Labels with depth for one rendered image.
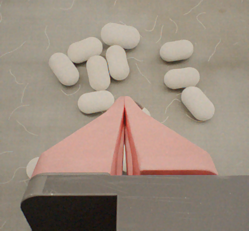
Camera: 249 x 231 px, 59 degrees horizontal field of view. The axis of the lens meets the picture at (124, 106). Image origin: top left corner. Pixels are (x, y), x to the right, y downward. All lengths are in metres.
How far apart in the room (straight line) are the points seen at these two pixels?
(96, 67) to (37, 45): 0.07
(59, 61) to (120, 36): 0.06
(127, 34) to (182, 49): 0.05
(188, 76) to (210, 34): 0.06
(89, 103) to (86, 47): 0.05
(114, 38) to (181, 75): 0.07
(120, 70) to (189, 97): 0.06
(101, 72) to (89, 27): 0.06
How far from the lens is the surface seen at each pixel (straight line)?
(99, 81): 0.19
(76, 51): 0.21
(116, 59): 0.20
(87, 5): 0.25
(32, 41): 0.25
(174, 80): 0.20
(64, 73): 0.20
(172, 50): 0.21
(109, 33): 0.21
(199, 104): 0.19
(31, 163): 0.19
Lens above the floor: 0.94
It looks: 76 degrees down
